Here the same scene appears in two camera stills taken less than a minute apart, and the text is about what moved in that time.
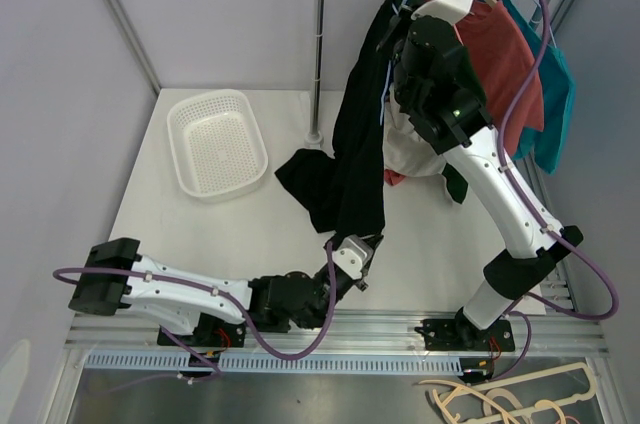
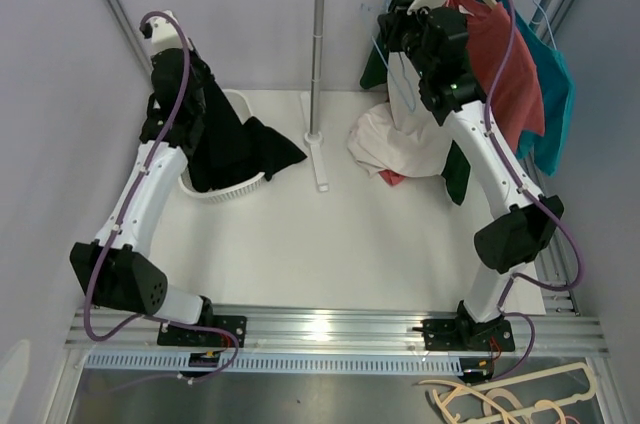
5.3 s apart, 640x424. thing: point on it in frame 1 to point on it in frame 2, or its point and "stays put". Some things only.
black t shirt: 347,189 to 228,148
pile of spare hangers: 531,398 stays put
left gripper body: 322,280 to 200,71
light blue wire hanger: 399,9 to 413,108
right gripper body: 393,41 stays put
